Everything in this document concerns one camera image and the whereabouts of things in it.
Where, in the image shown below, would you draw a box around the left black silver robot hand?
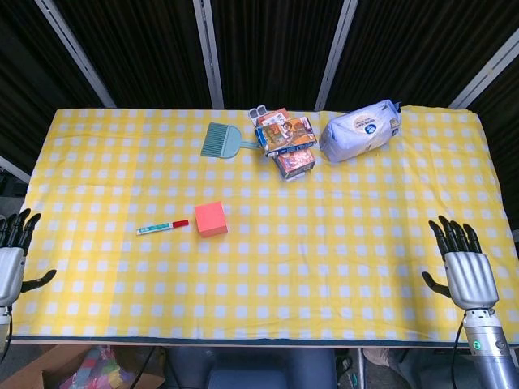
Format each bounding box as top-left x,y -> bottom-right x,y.
0,208 -> 58,309

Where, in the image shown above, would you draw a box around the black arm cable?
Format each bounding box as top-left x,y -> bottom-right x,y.
0,306 -> 14,362
452,310 -> 467,389

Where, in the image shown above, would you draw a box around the stack of snack boxes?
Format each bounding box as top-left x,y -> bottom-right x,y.
247,105 -> 309,183

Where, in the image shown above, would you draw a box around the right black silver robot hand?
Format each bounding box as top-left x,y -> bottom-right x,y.
421,215 -> 500,312

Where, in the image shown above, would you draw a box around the red and white marker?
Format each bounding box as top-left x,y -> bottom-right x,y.
135,220 -> 190,236

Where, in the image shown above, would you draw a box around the white frame post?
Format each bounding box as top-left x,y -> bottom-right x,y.
448,38 -> 519,109
0,156 -> 32,183
192,0 -> 225,110
314,0 -> 360,111
34,0 -> 118,109

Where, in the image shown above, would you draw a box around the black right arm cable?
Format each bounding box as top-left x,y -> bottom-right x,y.
452,310 -> 467,389

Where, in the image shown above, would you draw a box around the black floor cable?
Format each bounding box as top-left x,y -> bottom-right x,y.
129,347 -> 158,389

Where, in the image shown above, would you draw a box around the red orange carton box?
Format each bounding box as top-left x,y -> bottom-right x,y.
259,108 -> 318,182

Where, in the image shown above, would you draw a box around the yellow white checkered tablecloth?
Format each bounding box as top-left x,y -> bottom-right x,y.
0,105 -> 519,341

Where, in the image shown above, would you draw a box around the white table leg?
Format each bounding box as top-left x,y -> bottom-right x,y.
356,347 -> 366,389

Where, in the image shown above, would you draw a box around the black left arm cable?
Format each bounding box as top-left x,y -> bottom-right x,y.
0,306 -> 14,362

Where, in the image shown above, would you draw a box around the blue orange carton box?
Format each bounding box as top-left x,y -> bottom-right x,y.
254,117 -> 318,157

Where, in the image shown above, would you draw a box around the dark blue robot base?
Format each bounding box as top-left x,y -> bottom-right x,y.
165,347 -> 337,389

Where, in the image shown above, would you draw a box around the beige shoe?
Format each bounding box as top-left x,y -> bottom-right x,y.
362,348 -> 401,372

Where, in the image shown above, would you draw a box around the white plastic bag package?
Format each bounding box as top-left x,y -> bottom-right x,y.
319,100 -> 403,164

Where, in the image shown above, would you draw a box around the pink cube block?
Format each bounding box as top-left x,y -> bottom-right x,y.
193,201 -> 228,238

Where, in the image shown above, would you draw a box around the teal hand brush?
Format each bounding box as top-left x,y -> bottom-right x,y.
200,122 -> 260,159

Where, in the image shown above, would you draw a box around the brown cardboard box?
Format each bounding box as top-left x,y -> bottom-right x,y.
0,344 -> 165,389

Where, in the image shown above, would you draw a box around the colourful plastic pieces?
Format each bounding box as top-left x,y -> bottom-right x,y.
66,346 -> 135,389

